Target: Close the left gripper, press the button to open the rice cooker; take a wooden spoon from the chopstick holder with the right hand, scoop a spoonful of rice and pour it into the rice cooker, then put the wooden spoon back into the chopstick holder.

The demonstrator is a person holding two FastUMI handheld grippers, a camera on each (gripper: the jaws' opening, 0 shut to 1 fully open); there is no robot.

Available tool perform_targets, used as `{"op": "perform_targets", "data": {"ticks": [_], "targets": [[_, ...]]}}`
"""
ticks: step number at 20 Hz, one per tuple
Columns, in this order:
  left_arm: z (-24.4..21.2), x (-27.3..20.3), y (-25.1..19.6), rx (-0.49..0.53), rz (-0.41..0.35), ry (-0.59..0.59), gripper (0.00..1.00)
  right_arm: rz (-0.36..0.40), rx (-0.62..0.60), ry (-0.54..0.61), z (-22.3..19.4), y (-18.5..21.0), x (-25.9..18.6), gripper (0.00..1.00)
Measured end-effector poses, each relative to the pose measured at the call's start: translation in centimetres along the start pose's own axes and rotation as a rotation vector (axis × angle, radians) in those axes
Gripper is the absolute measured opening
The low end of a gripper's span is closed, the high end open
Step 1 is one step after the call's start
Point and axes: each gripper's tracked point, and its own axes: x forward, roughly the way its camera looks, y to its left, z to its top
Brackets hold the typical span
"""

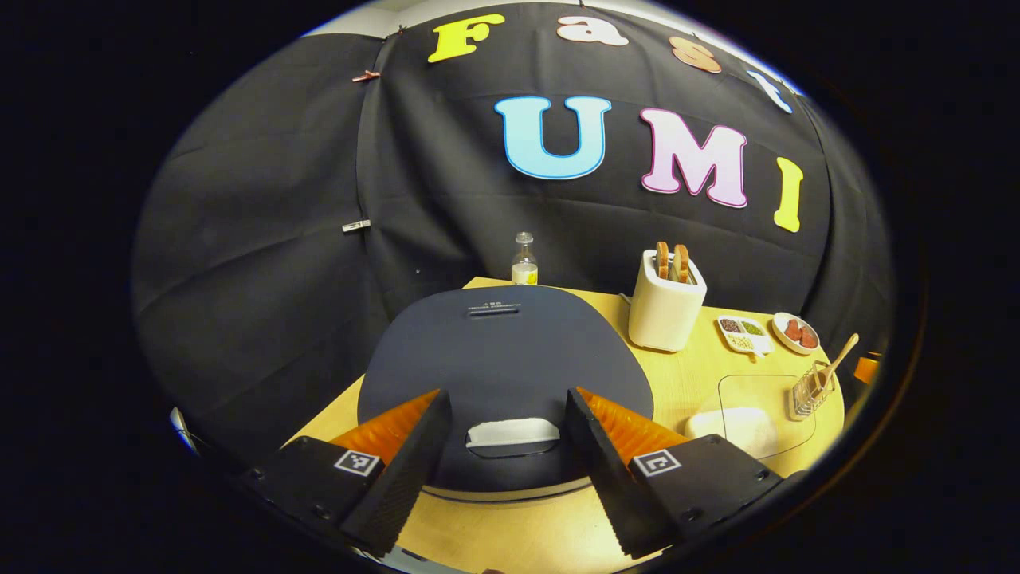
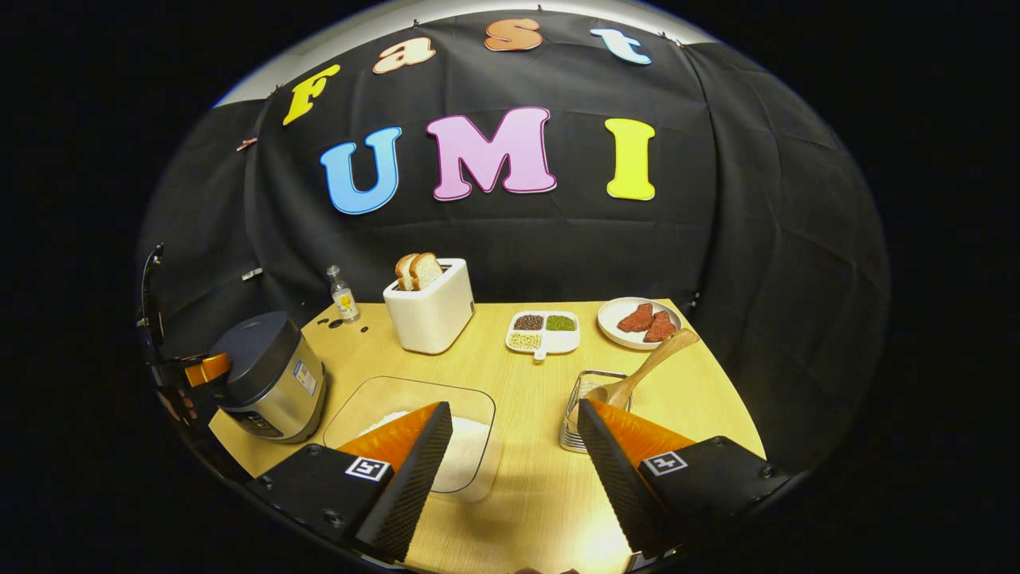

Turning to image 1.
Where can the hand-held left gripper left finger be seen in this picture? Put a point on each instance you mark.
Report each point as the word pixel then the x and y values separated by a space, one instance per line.
pixel 410 470

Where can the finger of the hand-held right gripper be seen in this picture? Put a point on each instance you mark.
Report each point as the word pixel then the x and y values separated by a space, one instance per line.
pixel 865 369

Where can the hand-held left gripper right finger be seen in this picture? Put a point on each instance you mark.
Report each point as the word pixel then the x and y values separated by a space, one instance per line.
pixel 602 470

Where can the wooden spoon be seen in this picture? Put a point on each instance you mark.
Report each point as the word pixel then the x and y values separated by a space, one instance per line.
pixel 837 363

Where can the white rice box clear lid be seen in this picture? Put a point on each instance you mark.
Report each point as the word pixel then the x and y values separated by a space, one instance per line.
pixel 741 426

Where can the dark grey rice cooker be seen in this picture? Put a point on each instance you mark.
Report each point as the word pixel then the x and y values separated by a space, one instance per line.
pixel 510 359

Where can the red meat slice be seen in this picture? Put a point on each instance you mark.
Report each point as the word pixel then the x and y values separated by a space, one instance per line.
pixel 809 338
pixel 793 330

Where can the round white plate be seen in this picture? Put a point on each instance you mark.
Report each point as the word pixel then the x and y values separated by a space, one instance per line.
pixel 779 335

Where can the white divided bean dish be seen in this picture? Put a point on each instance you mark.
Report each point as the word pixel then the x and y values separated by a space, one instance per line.
pixel 745 339

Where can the white toaster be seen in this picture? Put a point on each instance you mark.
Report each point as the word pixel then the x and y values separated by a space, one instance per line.
pixel 665 319

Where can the toast bread slice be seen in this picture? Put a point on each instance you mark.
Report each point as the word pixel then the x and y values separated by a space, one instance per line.
pixel 662 259
pixel 682 263

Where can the small glass bottle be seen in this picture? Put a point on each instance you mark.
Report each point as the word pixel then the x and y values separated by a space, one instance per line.
pixel 524 267

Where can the silver cloth clip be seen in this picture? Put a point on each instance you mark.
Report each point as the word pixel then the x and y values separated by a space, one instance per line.
pixel 356 226

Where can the black backdrop cloth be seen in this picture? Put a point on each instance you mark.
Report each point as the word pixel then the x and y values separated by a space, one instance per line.
pixel 263 239

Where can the red cloth clip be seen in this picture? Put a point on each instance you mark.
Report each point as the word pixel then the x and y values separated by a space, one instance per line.
pixel 366 76

